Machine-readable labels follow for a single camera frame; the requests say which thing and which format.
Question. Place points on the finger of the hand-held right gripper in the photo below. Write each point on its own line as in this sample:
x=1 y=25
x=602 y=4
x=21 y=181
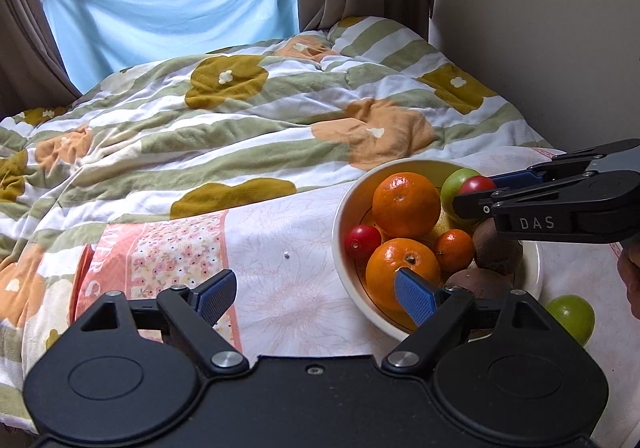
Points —
x=510 y=177
x=475 y=205

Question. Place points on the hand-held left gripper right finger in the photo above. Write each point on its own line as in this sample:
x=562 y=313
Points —
x=414 y=295

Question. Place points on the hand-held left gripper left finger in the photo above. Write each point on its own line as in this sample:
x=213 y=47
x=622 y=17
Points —
x=217 y=295

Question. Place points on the red cherry tomato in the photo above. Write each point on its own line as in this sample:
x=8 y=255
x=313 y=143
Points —
x=475 y=184
x=362 y=243

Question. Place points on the large orange with stem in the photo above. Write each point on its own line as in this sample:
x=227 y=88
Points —
x=390 y=273

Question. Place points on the small mandarin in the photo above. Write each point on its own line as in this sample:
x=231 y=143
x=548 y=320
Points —
x=454 y=250

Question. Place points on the brown kiwi with sticker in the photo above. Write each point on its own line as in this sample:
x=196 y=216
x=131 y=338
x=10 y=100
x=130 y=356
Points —
x=480 y=280

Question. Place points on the cream bowl with duck print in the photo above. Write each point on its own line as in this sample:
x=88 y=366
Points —
x=350 y=208

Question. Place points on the person's right hand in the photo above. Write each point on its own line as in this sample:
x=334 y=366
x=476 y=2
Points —
x=631 y=278

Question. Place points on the small green apple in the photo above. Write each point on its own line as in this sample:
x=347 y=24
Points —
x=452 y=188

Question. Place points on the large green apple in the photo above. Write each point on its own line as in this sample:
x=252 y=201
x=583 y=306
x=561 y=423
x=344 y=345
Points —
x=570 y=320

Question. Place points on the green striped flower blanket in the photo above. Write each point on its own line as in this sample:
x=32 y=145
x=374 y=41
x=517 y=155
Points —
x=200 y=128

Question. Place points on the light blue window cloth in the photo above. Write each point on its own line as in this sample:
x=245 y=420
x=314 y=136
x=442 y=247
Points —
x=175 y=3

